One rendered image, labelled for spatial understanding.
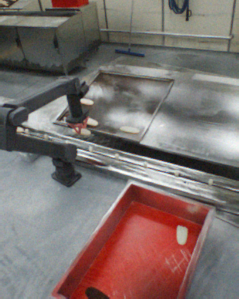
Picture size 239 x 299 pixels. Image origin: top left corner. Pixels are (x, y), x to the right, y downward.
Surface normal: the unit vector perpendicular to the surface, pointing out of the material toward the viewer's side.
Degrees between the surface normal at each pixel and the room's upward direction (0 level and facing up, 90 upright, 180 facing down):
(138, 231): 0
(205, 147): 10
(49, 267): 0
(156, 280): 0
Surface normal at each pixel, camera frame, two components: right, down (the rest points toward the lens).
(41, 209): -0.09, -0.80
